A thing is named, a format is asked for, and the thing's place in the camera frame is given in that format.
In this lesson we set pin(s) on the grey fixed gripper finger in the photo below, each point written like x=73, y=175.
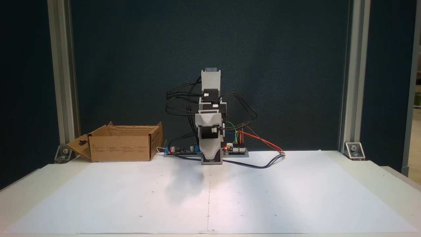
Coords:
x=210, y=148

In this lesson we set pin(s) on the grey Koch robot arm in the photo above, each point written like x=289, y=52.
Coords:
x=210, y=82

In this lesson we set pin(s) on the blue circuit board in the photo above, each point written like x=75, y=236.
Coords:
x=182, y=150

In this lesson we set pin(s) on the large white paper sheet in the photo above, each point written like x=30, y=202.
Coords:
x=263, y=197

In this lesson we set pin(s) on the brown cardboard box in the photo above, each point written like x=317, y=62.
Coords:
x=121, y=148

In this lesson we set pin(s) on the aluminium corner bracket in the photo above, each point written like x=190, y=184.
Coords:
x=354, y=151
x=65, y=154

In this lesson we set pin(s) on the aluminium frame post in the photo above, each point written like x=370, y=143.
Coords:
x=355, y=65
x=62, y=65

